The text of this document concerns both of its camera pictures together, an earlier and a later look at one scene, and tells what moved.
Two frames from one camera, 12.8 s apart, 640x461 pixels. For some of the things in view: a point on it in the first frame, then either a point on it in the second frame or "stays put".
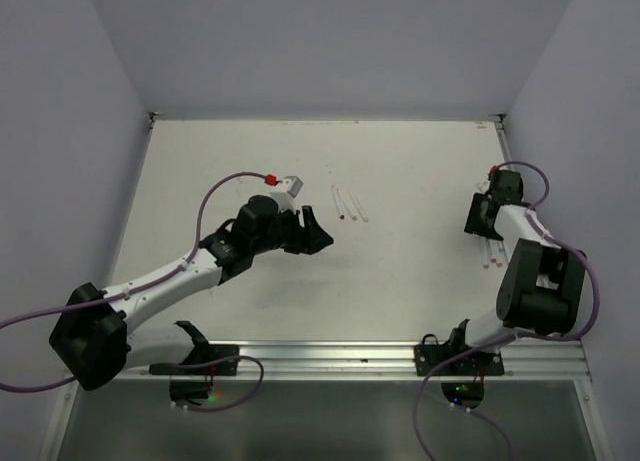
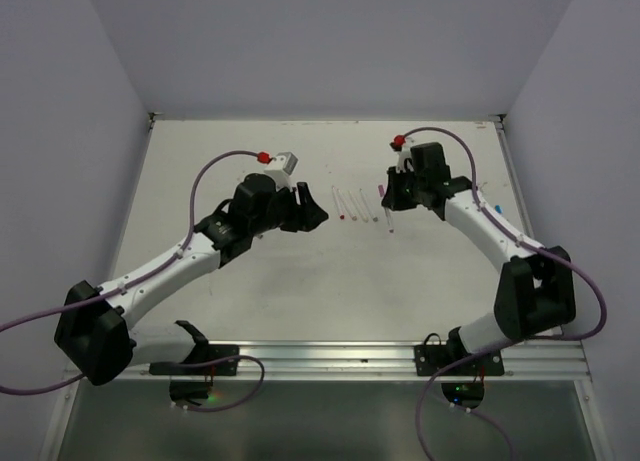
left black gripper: (308, 238) -> (306, 215)
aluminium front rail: (528, 361) stays put
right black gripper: (473, 223) -> (393, 196)
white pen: (353, 217) stays put
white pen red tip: (337, 203) stays put
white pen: (365, 219) stays put
